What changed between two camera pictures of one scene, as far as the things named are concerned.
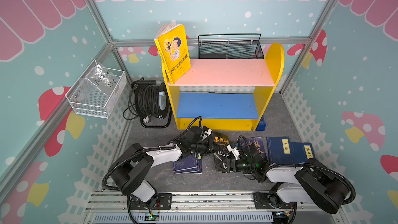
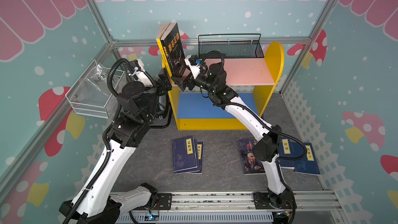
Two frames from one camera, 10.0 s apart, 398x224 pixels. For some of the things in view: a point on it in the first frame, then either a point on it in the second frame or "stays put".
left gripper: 209,142 → 164,85
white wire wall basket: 95,91 stays put
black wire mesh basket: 247,46 stays put
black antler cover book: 221,140 → 174,49
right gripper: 227,165 → 185,82
